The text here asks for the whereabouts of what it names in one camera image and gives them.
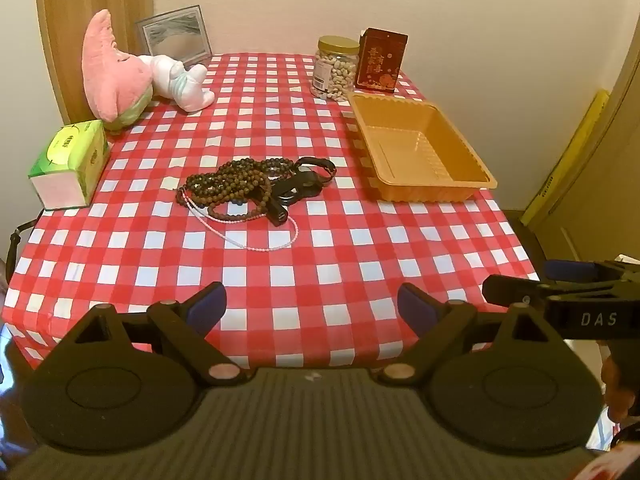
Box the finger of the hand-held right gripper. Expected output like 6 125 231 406
481 273 621 312
544 259 640 286

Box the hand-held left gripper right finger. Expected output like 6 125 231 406
372 282 576 386

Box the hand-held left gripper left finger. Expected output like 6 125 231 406
47 281 251 388

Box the brown bead bracelet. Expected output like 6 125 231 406
206 198 272 223

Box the pink pearl necklace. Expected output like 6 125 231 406
176 186 300 252

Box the long dark bead necklace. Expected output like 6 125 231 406
184 157 296 200

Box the black wrist watch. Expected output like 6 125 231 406
270 156 337 207

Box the orange plastic tray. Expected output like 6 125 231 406
345 92 498 204

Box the person's right hand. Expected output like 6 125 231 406
600 354 632 424

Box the red white checked tablecloth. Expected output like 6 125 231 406
0 52 542 376

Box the beige door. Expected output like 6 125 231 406
522 47 640 266

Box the yellow flat board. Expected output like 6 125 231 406
520 89 612 226

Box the green tissue pack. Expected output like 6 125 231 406
27 120 111 211

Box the white plush toy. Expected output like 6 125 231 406
137 54 217 113

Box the dark red gift box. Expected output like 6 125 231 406
354 27 409 95

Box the clear jar of cashews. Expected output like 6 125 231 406
310 35 362 101

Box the pink star plush toy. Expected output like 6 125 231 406
81 8 156 133

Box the black strap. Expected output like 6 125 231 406
7 207 48 281

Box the silver picture frame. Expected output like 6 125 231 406
135 5 215 68

